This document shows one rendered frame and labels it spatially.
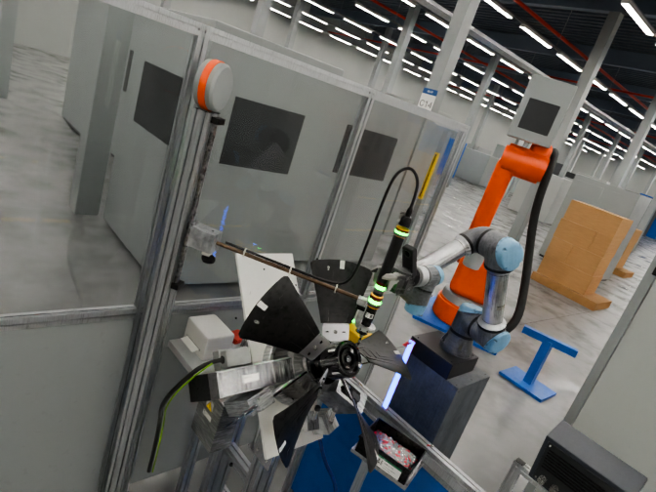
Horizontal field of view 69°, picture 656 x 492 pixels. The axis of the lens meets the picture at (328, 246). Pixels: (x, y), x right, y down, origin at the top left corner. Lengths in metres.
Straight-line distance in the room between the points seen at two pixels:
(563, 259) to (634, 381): 6.55
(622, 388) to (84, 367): 2.69
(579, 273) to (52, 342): 8.63
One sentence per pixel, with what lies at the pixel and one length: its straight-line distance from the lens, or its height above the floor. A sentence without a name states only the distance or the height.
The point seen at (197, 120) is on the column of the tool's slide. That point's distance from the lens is 1.63.
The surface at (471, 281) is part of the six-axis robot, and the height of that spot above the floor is 0.59.
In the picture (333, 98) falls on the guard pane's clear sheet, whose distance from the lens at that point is 2.14.
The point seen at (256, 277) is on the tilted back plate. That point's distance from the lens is 1.74.
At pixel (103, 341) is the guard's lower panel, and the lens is 2.02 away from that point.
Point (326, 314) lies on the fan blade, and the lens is 1.65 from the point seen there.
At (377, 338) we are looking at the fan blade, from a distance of 1.87.
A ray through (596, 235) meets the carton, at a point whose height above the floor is 1.17.
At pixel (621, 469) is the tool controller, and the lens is 1.76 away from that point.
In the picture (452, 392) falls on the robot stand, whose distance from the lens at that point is 2.23.
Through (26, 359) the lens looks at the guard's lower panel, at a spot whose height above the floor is 0.83.
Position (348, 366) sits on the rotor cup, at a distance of 1.58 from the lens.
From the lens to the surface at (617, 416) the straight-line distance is 3.25.
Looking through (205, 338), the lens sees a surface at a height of 0.96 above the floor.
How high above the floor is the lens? 1.97
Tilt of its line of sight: 17 degrees down
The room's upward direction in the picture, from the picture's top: 19 degrees clockwise
